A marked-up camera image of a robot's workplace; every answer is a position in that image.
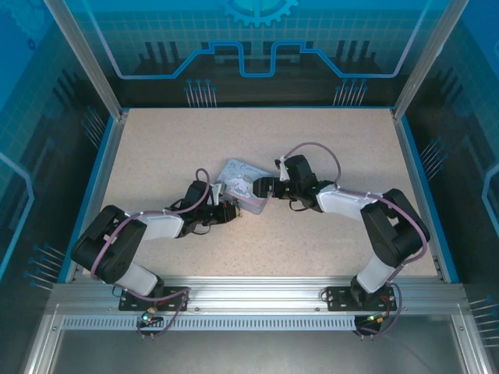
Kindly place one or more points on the aluminium side rail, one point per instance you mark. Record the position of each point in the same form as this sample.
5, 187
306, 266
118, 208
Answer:
105, 163
421, 187

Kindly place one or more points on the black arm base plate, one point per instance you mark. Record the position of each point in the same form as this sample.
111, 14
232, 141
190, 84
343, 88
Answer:
175, 298
339, 298

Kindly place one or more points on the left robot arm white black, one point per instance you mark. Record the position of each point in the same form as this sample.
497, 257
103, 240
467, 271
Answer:
113, 241

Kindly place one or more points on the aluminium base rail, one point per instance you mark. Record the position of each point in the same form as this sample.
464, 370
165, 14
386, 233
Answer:
253, 292

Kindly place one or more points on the aluminium frame post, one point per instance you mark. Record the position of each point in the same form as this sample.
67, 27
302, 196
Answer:
83, 58
432, 58

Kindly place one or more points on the small green-lit connector board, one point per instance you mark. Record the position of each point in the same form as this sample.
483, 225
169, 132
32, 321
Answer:
147, 317
375, 318

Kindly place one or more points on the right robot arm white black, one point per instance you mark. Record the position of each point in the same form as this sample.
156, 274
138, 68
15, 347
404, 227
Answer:
393, 226

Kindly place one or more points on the lilac cartoon tin box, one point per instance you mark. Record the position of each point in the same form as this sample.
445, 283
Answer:
239, 183

